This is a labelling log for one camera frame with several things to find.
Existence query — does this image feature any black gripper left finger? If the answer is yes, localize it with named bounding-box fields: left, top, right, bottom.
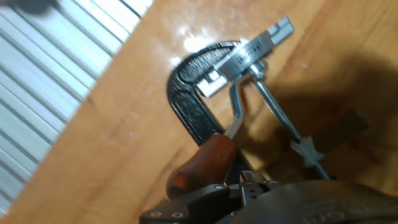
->
left=139, top=183, right=233, bottom=224

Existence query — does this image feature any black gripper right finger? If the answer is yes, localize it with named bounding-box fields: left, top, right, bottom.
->
left=239, top=170, right=282, bottom=208

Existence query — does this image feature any black C-clamp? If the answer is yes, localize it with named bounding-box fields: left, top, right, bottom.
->
left=166, top=40, right=330, bottom=186

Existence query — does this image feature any white tape wrap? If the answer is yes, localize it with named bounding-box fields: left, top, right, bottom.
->
left=290, top=135, right=326, bottom=169

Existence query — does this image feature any glossy orange wooden board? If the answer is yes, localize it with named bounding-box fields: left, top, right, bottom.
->
left=0, top=0, right=398, bottom=224

